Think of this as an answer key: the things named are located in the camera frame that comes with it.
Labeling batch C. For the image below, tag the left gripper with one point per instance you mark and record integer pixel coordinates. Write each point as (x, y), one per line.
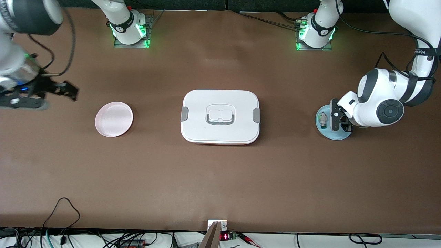
(345, 123)

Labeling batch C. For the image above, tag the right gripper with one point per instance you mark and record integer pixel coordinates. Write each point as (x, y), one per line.
(44, 85)

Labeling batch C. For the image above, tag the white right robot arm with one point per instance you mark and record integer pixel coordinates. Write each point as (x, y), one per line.
(20, 13)

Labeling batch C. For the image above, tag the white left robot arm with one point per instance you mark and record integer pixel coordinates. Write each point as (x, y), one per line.
(406, 13)

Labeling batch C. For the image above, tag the light blue round plate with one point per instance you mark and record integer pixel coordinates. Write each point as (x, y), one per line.
(325, 134)

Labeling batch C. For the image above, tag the pink round plate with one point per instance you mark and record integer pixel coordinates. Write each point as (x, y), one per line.
(113, 124)

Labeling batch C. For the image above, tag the red LED display module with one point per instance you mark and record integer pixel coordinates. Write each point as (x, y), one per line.
(224, 236)

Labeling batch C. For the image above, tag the aluminium profile bar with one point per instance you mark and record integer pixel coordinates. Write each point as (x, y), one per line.
(213, 237)

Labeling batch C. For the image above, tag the green white push-button switch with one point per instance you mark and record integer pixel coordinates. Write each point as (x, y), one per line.
(323, 120)

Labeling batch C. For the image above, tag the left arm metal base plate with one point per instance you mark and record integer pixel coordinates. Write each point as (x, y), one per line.
(310, 48)

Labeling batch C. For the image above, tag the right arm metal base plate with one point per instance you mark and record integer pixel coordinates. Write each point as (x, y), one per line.
(150, 31)

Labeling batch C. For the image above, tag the white mounting bracket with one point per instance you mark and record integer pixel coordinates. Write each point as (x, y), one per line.
(224, 225)

